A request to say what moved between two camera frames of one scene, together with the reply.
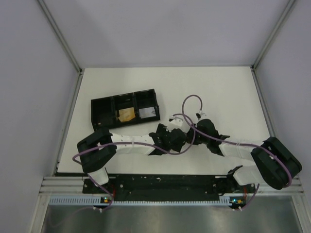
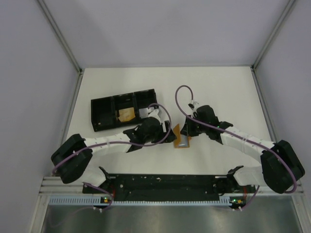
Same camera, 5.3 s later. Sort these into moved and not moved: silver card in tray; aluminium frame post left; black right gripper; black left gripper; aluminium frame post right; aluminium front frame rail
Moved: black right gripper; black left gripper
Not moved: aluminium frame post left; aluminium frame post right; aluminium front frame rail; silver card in tray
